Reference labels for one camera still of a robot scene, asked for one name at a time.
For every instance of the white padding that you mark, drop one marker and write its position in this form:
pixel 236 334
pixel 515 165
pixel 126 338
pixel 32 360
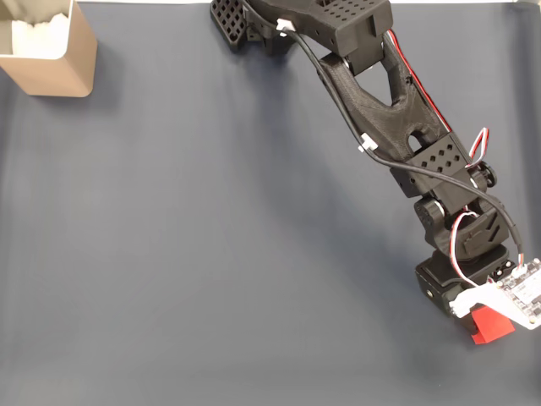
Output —
pixel 40 38

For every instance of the beige box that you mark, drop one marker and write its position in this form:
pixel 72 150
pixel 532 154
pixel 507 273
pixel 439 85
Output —
pixel 63 72

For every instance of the camera board on white mount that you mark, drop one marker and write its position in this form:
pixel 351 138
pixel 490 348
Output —
pixel 520 296

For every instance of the red cube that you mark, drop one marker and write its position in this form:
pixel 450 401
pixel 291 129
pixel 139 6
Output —
pixel 492 327

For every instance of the dark gray table mat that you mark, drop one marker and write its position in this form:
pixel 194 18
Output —
pixel 169 254

